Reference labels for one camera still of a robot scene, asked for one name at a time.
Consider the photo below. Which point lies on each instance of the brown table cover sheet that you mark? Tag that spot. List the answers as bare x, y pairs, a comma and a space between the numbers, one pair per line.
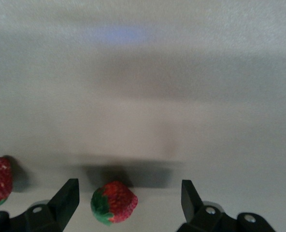
143, 84

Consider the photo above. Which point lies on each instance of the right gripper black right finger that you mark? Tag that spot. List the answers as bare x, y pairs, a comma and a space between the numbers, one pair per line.
193, 212

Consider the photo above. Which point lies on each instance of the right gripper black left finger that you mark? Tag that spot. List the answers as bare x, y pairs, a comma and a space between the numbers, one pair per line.
61, 205

